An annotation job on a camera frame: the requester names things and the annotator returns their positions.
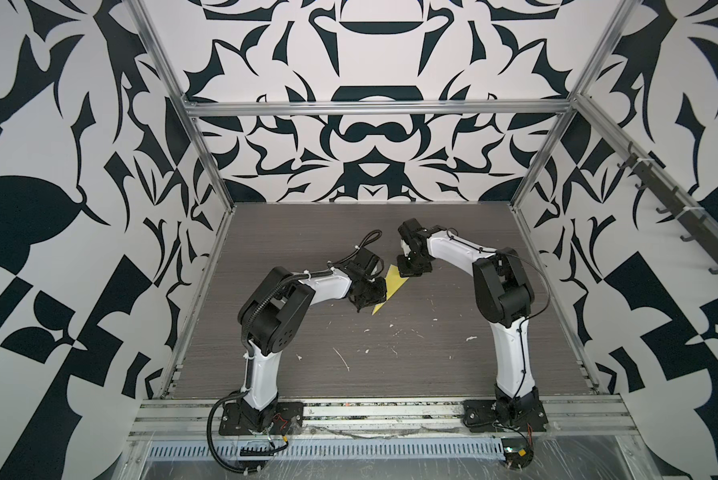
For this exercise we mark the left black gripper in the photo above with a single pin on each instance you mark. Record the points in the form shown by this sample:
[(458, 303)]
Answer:
[(382, 297)]

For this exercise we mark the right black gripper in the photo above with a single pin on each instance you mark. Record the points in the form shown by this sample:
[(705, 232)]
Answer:
[(405, 271)]

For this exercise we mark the yellow square paper sheet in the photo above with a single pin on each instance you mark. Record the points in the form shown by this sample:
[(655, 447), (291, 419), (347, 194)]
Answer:
[(394, 281)]

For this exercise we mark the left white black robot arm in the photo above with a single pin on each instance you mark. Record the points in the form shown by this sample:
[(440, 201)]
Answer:
[(273, 314)]

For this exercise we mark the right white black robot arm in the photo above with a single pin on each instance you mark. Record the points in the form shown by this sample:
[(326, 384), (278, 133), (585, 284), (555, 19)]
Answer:
[(503, 296)]

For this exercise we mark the small green-lit electronics box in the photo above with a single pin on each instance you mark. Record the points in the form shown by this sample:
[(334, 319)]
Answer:
[(518, 453)]

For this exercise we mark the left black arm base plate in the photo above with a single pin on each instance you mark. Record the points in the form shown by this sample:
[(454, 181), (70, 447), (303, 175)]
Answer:
[(262, 417)]

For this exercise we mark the white slotted cable duct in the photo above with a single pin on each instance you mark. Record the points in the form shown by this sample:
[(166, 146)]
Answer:
[(367, 449)]

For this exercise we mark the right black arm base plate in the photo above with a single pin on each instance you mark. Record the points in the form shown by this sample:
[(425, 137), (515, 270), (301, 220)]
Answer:
[(503, 415)]

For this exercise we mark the aluminium front rail frame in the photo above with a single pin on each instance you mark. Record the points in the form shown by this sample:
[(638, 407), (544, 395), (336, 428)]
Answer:
[(390, 417)]

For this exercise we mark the black wall hook rail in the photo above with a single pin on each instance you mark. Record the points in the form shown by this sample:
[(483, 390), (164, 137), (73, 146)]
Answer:
[(675, 203)]

